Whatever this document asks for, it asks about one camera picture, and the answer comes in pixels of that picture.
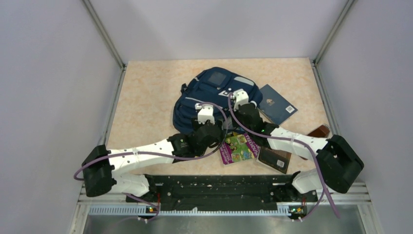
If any navy blue backpack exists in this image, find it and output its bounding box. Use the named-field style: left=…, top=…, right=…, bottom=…
left=172, top=67, right=263, bottom=134

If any purple treehouse book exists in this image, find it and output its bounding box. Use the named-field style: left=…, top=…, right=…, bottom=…
left=219, top=132, right=261, bottom=165

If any dark blue hardcover book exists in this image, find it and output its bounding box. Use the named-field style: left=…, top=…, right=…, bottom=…
left=259, top=84, right=298, bottom=125

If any black paperback book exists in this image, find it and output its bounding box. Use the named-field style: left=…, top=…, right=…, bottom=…
left=257, top=147, right=292, bottom=174

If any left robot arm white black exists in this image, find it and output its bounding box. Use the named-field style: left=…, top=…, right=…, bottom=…
left=80, top=122, right=226, bottom=197

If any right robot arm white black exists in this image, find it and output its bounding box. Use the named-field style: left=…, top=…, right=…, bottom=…
left=231, top=103, right=364, bottom=194

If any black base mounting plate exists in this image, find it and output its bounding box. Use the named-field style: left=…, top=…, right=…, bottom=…
left=141, top=175, right=318, bottom=212

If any brown leather case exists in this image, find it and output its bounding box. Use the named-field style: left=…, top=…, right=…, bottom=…
left=298, top=124, right=331, bottom=160

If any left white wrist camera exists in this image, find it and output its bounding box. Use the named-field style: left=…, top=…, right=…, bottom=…
left=195, top=103, right=215, bottom=124

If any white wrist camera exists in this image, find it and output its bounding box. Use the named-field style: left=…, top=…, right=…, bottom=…
left=195, top=103, right=215, bottom=124
left=230, top=89, right=249, bottom=111

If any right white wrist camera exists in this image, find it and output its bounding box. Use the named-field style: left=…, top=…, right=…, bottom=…
left=230, top=89, right=249, bottom=111

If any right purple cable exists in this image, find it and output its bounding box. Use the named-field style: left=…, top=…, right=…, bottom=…
left=227, top=93, right=341, bottom=222

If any aluminium frame rail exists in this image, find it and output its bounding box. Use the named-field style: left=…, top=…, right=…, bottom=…
left=70, top=175, right=384, bottom=234

